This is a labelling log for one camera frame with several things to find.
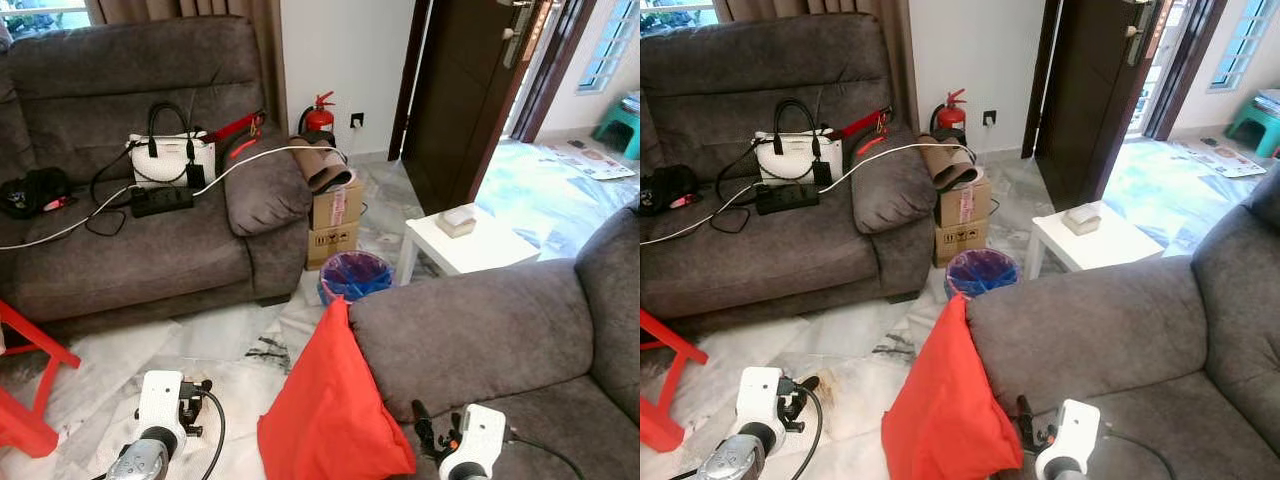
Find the grey fabric sofa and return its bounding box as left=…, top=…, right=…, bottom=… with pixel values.
left=348, top=205, right=641, bottom=480
left=966, top=170, right=1280, bottom=480
left=640, top=12, right=939, bottom=336
left=0, top=15, right=313, bottom=337

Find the printed floor mat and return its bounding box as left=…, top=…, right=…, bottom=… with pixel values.
left=540, top=140, right=636, bottom=181
left=1170, top=138, right=1266, bottom=179

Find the red plastic chair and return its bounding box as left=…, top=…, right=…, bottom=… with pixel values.
left=0, top=300, right=81, bottom=459
left=640, top=308, right=709, bottom=453

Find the orange bin with blue bag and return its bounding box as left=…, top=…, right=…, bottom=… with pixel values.
left=944, top=248, right=1021, bottom=301
left=318, top=251, right=394, bottom=306

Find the white side table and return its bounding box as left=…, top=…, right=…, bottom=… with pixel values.
left=1025, top=202, right=1166, bottom=281
left=398, top=204, right=546, bottom=286

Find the cardboard box with black print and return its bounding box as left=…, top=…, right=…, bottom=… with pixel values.
left=306, top=220, right=361, bottom=271
left=934, top=218, right=989, bottom=268

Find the beige tissue box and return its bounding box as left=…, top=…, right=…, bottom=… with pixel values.
left=436, top=206, right=478, bottom=239
left=1062, top=203, right=1103, bottom=236

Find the black power strip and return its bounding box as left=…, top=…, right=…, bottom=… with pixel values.
left=131, top=186, right=195, bottom=218
left=755, top=183, right=821, bottom=216

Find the cardboard box with red tape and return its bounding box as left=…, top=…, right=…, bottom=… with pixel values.
left=938, top=175, right=993, bottom=229
left=312, top=175, right=366, bottom=231

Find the brown rolled cloth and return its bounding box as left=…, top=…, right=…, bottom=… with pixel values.
left=918, top=135, right=981, bottom=191
left=290, top=137, right=353, bottom=193

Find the red flat bag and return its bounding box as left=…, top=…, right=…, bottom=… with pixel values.
left=210, top=110, right=267, bottom=161
left=838, top=107, right=894, bottom=157

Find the red fire extinguisher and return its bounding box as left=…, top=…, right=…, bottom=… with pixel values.
left=930, top=88, right=969, bottom=136
left=300, top=91, right=338, bottom=141

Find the dark brown door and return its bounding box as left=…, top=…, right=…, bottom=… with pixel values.
left=400, top=0, right=546, bottom=216
left=1035, top=0, right=1171, bottom=211

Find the green plastic stool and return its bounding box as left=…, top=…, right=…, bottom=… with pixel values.
left=592, top=95, right=641, bottom=161
left=1225, top=95, right=1280, bottom=159

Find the silver door lock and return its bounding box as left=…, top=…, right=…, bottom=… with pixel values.
left=1125, top=0, right=1161, bottom=69
left=500, top=0, right=536, bottom=69

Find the blue louvre window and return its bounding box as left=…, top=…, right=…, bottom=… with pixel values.
left=577, top=0, right=641, bottom=94
left=1207, top=0, right=1280, bottom=93

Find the clear glass window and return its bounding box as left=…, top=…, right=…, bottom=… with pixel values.
left=640, top=0, right=719, bottom=36
left=0, top=0, right=91, bottom=41

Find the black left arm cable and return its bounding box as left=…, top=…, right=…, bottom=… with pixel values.
left=800, top=385, right=824, bottom=480
left=200, top=388, right=227, bottom=480

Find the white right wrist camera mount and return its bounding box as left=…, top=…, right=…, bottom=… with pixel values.
left=1035, top=399, right=1101, bottom=479
left=440, top=404, right=508, bottom=480

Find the white handbag with black handles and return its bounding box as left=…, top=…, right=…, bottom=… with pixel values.
left=127, top=101, right=217, bottom=189
left=753, top=98, right=844, bottom=188

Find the white cable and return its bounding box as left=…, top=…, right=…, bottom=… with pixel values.
left=640, top=143, right=976, bottom=246
left=0, top=145, right=347, bottom=251

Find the dark brown door frame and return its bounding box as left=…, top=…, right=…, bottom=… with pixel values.
left=510, top=0, right=598, bottom=143
left=1143, top=0, right=1229, bottom=141

